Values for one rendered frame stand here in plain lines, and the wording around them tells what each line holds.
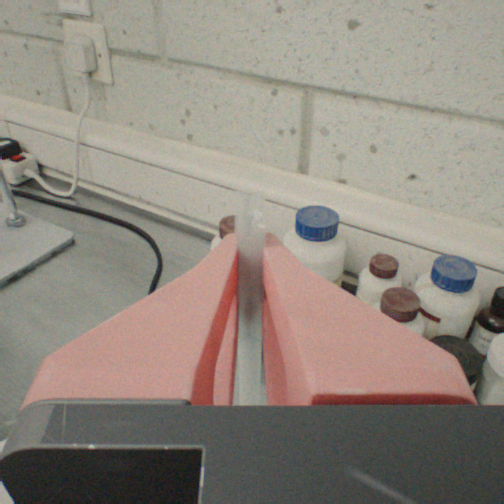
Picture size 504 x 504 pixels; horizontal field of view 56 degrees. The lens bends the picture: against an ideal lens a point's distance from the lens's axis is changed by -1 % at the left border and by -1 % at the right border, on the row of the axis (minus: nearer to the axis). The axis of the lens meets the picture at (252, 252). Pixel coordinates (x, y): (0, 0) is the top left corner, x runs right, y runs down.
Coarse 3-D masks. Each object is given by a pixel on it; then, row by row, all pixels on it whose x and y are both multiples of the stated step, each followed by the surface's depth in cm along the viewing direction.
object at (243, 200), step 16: (240, 192) 11; (240, 208) 11; (240, 224) 11; (240, 240) 11; (240, 256) 11; (240, 272) 11; (240, 288) 12; (240, 304) 12; (240, 320) 12; (240, 336) 13
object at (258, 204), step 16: (256, 192) 11; (256, 208) 11; (256, 224) 11; (256, 240) 11; (256, 256) 11; (256, 272) 11; (256, 288) 12; (256, 304) 12; (256, 320) 12; (256, 336) 13
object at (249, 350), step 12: (252, 192) 12; (252, 216) 11; (240, 348) 14; (252, 348) 14; (240, 360) 14; (252, 360) 14; (240, 372) 14; (252, 372) 14; (240, 384) 15; (252, 384) 15; (240, 396) 15; (252, 396) 15
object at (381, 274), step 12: (372, 264) 51; (384, 264) 52; (396, 264) 51; (360, 276) 53; (372, 276) 52; (384, 276) 51; (396, 276) 53; (360, 288) 53; (372, 288) 52; (384, 288) 51; (372, 300) 52
